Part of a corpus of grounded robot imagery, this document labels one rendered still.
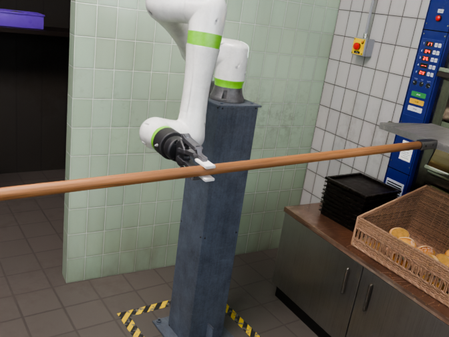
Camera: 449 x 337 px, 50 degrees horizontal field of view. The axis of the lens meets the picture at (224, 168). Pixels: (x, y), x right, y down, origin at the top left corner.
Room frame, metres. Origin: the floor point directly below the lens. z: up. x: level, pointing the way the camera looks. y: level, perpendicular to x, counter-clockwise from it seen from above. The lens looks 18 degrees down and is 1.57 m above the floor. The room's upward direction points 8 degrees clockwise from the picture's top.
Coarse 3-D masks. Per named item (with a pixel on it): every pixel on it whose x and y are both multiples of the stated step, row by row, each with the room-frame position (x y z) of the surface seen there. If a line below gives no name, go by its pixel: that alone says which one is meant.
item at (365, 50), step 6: (354, 42) 2.91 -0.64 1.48; (360, 42) 2.87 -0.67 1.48; (366, 42) 2.84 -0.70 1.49; (372, 42) 2.87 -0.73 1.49; (360, 48) 2.86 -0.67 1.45; (366, 48) 2.85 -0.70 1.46; (372, 48) 2.87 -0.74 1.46; (354, 54) 2.90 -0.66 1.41; (360, 54) 2.85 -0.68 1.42; (366, 54) 2.85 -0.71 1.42
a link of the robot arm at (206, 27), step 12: (192, 0) 1.65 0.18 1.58; (204, 0) 1.63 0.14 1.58; (216, 0) 1.64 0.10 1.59; (192, 12) 1.64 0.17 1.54; (204, 12) 1.63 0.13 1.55; (216, 12) 1.63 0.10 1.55; (192, 24) 1.64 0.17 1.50; (204, 24) 1.62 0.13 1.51; (216, 24) 1.63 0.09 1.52; (192, 36) 1.63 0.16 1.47; (204, 36) 1.62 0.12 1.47; (216, 36) 1.64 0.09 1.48; (216, 48) 1.65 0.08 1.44
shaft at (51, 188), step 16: (400, 144) 1.71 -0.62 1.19; (416, 144) 1.76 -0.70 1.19; (256, 160) 1.36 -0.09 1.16; (272, 160) 1.39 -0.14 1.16; (288, 160) 1.42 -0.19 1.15; (304, 160) 1.46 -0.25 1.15; (320, 160) 1.50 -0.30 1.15; (112, 176) 1.13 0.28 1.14; (128, 176) 1.14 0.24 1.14; (144, 176) 1.16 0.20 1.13; (160, 176) 1.19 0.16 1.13; (176, 176) 1.21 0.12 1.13; (192, 176) 1.24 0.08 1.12; (0, 192) 0.98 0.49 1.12; (16, 192) 0.99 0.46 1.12; (32, 192) 1.01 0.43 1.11; (48, 192) 1.03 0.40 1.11; (64, 192) 1.05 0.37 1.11
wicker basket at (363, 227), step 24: (432, 192) 2.32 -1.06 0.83; (360, 216) 2.10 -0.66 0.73; (384, 216) 2.20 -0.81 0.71; (408, 216) 2.31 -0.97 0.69; (432, 216) 2.26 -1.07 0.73; (360, 240) 2.06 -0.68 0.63; (384, 240) 1.96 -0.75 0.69; (432, 240) 2.20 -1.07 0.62; (384, 264) 1.93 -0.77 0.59; (408, 264) 1.84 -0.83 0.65; (432, 264) 1.76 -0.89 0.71; (432, 288) 1.73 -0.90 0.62
